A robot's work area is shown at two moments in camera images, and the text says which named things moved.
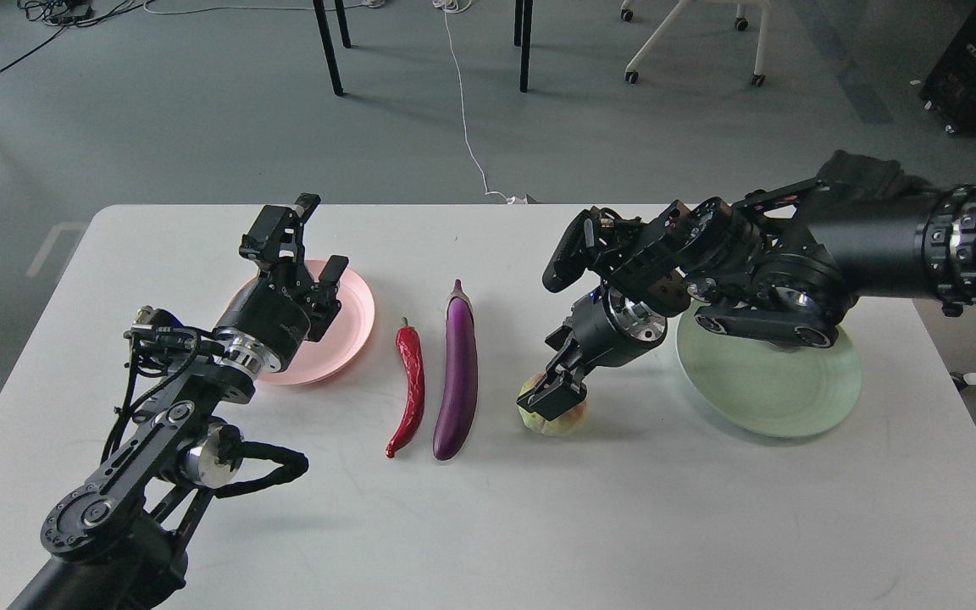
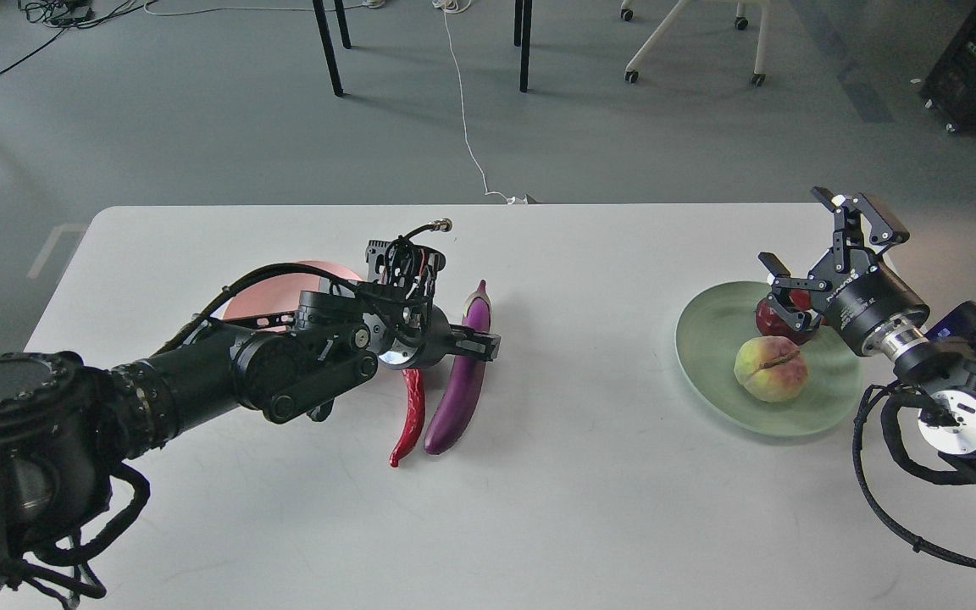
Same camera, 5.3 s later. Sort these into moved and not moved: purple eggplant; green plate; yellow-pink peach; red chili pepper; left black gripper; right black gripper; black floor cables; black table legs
Moved: right black gripper; left black gripper; yellow-pink peach; purple eggplant
Not moved: red chili pepper; green plate; black floor cables; black table legs
